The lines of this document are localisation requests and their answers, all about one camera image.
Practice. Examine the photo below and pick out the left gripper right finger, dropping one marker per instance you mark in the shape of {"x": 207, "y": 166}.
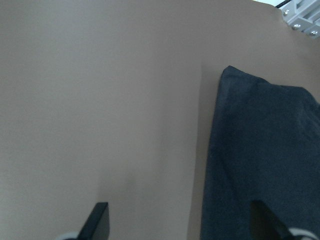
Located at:
{"x": 265, "y": 225}

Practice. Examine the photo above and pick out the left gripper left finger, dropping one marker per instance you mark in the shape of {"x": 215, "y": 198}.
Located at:
{"x": 97, "y": 225}

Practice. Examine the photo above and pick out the black t-shirt with logo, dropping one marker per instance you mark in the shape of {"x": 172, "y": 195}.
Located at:
{"x": 264, "y": 145}

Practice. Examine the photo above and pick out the aluminium frame post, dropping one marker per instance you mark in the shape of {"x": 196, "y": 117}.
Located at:
{"x": 302, "y": 15}

